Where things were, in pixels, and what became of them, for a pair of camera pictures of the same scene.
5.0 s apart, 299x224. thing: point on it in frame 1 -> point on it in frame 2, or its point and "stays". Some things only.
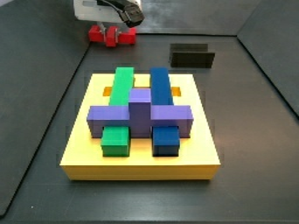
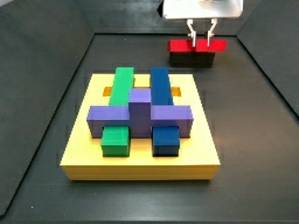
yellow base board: x=84 y=163 stays
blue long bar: x=164 y=136 stays
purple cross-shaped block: x=140 y=116 stays
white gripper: x=88 y=10 -> x=200 y=10
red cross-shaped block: x=112 y=35 -> x=184 y=45
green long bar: x=114 y=136 stays
